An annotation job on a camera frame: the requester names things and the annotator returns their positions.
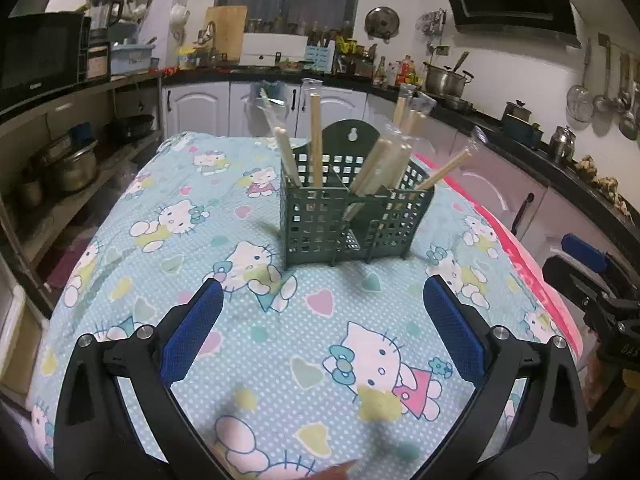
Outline blue enamel pot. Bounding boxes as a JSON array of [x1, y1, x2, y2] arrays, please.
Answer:
[[501, 119, 544, 150]]

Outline dark countertop organizer rack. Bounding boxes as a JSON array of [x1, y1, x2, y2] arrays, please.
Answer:
[[334, 35, 378, 76]]

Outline green plastic utensil holder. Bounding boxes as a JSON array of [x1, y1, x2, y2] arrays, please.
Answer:
[[280, 119, 435, 268]]

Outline steel stockpot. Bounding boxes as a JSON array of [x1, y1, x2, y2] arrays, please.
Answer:
[[424, 62, 475, 96]]

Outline blue plastic basket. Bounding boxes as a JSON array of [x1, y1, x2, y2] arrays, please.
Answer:
[[109, 42, 153, 76]]

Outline cluster of condiment bottles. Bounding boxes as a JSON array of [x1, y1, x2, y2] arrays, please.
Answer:
[[372, 54, 426, 88]]

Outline hanging steel pot lid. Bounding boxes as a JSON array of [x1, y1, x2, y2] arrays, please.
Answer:
[[364, 6, 401, 41]]

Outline metal storage shelf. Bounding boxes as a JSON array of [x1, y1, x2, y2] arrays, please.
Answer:
[[0, 72, 166, 311]]

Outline black blender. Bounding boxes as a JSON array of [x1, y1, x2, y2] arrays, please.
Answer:
[[89, 0, 125, 43]]

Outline cartoon cat printed blanket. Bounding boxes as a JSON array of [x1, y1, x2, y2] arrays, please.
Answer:
[[30, 131, 571, 480]]

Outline small beige appliance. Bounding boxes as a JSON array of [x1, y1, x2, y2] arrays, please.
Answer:
[[86, 42, 112, 81]]

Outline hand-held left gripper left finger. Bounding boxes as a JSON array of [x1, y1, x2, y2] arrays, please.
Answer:
[[54, 277, 237, 480]]

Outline white lower kitchen cabinets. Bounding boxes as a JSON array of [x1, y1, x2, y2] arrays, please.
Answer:
[[161, 80, 640, 281]]

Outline purple plastic container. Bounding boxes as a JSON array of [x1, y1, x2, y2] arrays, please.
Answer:
[[47, 237, 88, 286]]

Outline white countertop box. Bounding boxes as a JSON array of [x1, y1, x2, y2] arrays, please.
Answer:
[[241, 33, 311, 67]]

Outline wall utensil rail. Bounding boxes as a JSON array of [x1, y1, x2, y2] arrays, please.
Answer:
[[597, 33, 640, 56]]

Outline wooden cutting board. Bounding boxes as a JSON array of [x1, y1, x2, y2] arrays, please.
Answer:
[[205, 6, 248, 63]]

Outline white plastic drawer tower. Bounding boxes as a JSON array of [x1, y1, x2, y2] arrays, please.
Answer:
[[0, 255, 48, 401]]

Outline steel kettle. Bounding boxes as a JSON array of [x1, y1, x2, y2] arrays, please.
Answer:
[[549, 126, 577, 163]]

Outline hanging steel spoon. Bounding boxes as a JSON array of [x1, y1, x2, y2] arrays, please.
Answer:
[[614, 52, 630, 113]]

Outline blue knife block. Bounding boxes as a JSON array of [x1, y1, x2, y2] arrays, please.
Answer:
[[305, 42, 336, 73]]

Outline blue plastic bag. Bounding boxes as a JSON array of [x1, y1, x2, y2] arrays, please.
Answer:
[[247, 80, 288, 111]]

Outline black microwave oven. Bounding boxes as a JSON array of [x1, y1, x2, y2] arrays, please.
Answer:
[[0, 12, 92, 111]]

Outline black wok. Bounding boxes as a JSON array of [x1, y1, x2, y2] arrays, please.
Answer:
[[111, 115, 155, 141]]

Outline row of spice jars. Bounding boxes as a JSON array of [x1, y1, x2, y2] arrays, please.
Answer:
[[245, 19, 353, 36]]

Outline large steel pot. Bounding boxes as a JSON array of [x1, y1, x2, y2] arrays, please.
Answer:
[[47, 141, 99, 193]]

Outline hanging steel ladle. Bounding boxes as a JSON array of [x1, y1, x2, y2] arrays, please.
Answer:
[[592, 45, 615, 113]]

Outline hanging metal kitchen tools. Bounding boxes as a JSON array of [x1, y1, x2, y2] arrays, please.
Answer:
[[417, 9, 448, 38]]

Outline steel sink faucet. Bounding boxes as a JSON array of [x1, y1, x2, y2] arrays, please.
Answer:
[[197, 21, 218, 61]]

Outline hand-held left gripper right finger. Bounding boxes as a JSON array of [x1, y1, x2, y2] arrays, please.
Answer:
[[422, 275, 591, 480]]

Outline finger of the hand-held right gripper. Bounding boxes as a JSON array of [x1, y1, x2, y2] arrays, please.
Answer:
[[560, 232, 640, 301], [542, 255, 608, 318]]

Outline ginger roots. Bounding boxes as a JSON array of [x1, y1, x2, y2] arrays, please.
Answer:
[[572, 156, 633, 218]]

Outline black kitchen countertop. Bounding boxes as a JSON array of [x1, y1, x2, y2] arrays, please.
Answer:
[[162, 62, 640, 241]]

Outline steel wire skimmer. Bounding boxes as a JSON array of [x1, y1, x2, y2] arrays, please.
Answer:
[[567, 40, 594, 122]]

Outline set of wooden chopsticks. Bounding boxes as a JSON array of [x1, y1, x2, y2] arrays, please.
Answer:
[[260, 77, 473, 196]]

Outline person's left hand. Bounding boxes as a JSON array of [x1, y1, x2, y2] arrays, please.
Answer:
[[320, 461, 357, 480]]

